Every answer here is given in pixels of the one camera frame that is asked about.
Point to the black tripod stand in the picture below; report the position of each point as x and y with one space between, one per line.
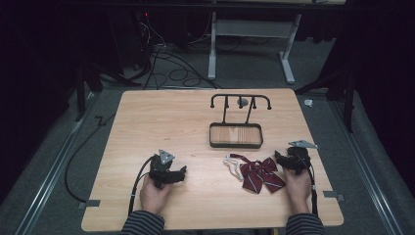
349 98
81 94

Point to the person's right hand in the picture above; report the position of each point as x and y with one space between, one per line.
297 191

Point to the metal floor rail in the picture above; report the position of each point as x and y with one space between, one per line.
368 176
49 176

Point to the white metal desk frame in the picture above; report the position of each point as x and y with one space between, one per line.
254 28

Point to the small crumpled white scrap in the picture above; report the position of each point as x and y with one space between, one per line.
308 103

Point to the dark red striped bow tie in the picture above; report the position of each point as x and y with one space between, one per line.
259 174

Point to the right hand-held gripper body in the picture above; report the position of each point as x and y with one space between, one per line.
298 156

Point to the grey tape strip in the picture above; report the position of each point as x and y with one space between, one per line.
89 204
333 195

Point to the person's left hand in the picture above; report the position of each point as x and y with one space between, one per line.
155 196

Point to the black metal rack wooden tray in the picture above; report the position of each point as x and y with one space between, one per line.
235 135

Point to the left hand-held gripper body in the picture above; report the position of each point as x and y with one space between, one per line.
163 174

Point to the small grey round piece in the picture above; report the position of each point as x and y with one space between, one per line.
242 102

